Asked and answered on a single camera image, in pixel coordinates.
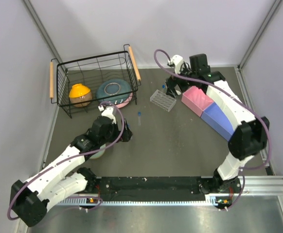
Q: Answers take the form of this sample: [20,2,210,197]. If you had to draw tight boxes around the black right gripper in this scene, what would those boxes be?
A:
[165,63,197,100]

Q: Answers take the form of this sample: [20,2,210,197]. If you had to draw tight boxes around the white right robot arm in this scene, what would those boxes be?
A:
[166,54,269,194]

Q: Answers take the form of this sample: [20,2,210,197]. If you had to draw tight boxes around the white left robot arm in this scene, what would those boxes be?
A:
[7,116,132,227]

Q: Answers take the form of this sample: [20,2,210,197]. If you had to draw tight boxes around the clear test tube rack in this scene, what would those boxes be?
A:
[150,90,177,112]

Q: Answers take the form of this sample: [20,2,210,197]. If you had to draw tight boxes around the pink plastic box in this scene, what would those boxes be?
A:
[181,86,214,117]

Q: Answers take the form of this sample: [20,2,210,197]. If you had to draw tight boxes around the pink ceramic plate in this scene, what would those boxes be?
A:
[105,93,133,108]

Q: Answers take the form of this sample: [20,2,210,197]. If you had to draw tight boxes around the green ceramic bowl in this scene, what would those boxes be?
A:
[90,144,106,160]

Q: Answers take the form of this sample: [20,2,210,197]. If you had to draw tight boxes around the blue plastic box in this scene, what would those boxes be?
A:
[201,102,234,141]

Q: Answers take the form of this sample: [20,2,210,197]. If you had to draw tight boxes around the orange ceramic bowl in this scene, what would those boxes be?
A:
[69,83,93,108]

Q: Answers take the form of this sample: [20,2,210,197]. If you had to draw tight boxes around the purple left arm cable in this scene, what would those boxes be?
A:
[7,101,125,220]

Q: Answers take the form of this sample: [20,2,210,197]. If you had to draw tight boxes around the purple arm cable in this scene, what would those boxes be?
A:
[154,49,271,211]
[7,101,125,220]

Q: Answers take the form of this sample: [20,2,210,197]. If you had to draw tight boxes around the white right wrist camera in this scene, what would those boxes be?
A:
[168,55,184,74]

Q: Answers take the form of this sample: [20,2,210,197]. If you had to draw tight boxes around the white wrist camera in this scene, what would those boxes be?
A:
[168,55,184,74]
[98,105,117,124]

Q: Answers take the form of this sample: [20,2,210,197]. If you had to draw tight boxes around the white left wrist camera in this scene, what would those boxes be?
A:
[98,105,117,124]

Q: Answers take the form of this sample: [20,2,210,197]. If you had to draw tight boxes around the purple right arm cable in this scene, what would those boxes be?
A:
[154,49,271,211]

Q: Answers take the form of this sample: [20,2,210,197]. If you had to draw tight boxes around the black wire basket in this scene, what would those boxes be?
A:
[50,44,141,117]

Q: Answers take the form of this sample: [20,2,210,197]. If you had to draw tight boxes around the aluminium cable rail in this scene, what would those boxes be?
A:
[45,174,283,209]

